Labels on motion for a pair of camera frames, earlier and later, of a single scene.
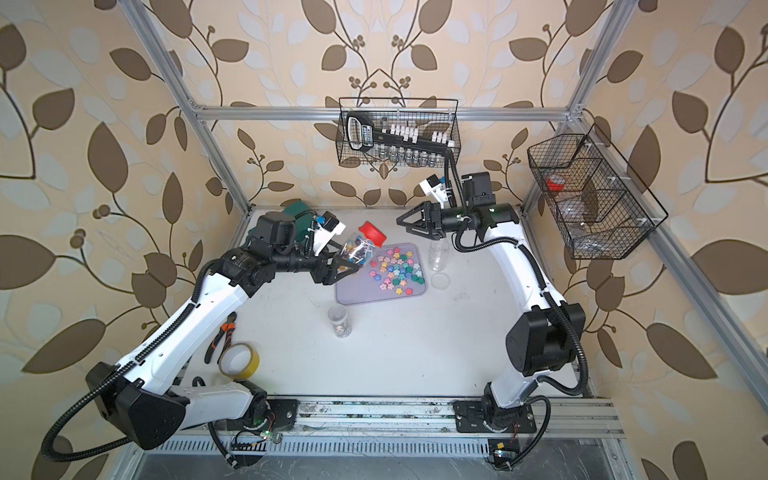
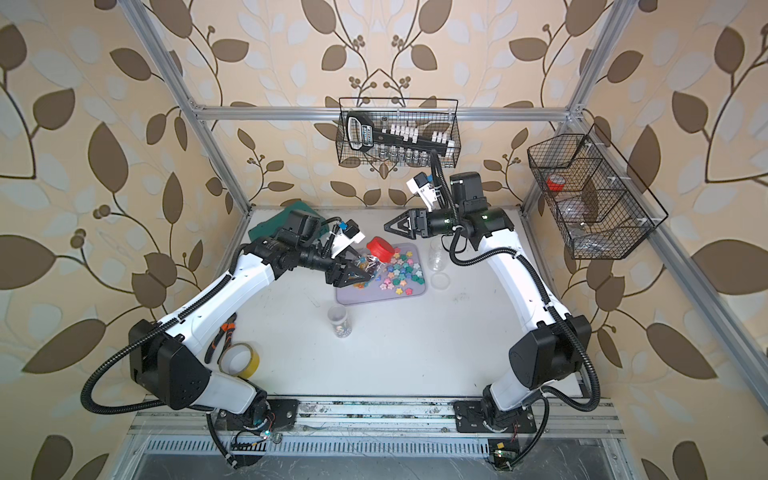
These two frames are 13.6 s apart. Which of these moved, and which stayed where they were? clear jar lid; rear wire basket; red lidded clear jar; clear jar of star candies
Moved: red lidded clear jar
Stayed: clear jar of star candies; rear wire basket; clear jar lid
